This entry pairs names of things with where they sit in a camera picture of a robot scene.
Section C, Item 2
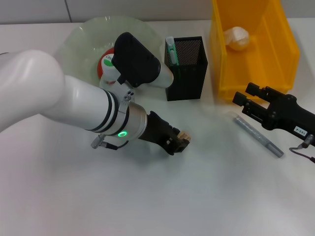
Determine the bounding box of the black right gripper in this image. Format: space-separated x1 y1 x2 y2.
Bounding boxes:
232 83 315 141

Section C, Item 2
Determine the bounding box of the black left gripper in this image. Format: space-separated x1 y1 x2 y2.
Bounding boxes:
137 111 189 156

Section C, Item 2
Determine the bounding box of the grey marker pen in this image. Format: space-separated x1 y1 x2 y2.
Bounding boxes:
225 112 284 158

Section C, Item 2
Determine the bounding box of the white paper ball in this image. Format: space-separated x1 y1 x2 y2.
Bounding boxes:
222 26 251 52

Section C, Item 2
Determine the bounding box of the mint green utility knife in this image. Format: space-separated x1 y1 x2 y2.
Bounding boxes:
165 36 182 74

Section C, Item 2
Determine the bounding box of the clear green-label water bottle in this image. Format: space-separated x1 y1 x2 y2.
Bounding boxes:
99 54 120 87

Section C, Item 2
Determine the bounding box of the red orange fruit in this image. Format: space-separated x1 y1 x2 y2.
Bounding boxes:
96 48 115 79

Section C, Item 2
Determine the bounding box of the black mesh pen holder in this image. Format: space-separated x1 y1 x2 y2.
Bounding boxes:
163 36 209 102

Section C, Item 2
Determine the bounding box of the pale green glass fruit plate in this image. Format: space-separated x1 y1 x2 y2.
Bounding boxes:
59 16 164 93

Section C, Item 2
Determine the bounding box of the yellow plastic storage bin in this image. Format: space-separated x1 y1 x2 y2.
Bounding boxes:
209 0 301 101

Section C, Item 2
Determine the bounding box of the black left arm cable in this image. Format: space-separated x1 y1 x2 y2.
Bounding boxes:
91 134 130 150

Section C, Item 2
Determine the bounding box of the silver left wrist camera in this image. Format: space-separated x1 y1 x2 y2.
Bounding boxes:
111 31 174 89

